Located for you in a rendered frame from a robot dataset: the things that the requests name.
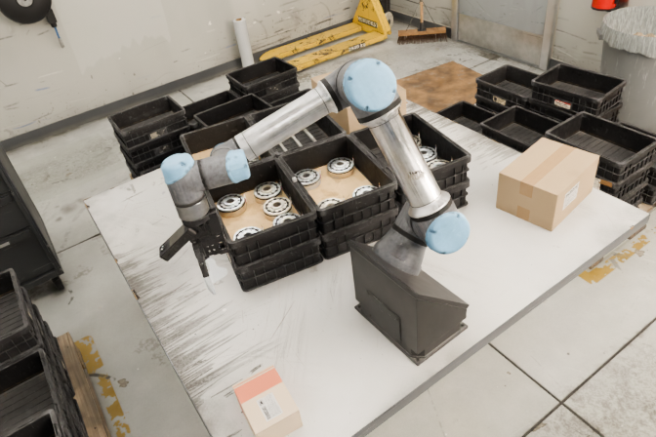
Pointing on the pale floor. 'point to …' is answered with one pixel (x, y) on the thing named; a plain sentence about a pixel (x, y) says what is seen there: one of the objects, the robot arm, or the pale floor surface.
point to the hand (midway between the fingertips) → (210, 278)
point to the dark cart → (24, 233)
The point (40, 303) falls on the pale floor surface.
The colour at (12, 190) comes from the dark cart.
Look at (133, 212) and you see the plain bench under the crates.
